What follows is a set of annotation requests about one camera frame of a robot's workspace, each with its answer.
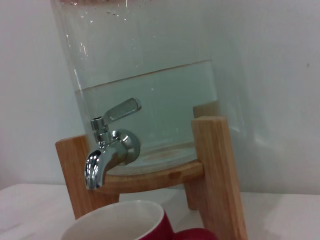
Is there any glass water dispenser jar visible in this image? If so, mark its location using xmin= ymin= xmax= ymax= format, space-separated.
xmin=49 ymin=0 xmax=219 ymax=176

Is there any chrome dispenser faucet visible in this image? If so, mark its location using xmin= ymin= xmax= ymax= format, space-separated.
xmin=84 ymin=97 xmax=143 ymax=192

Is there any wooden dispenser stand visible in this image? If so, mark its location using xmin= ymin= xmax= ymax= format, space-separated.
xmin=55 ymin=100 xmax=249 ymax=240

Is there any red ceramic cup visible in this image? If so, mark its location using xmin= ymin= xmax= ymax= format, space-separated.
xmin=60 ymin=199 xmax=219 ymax=240

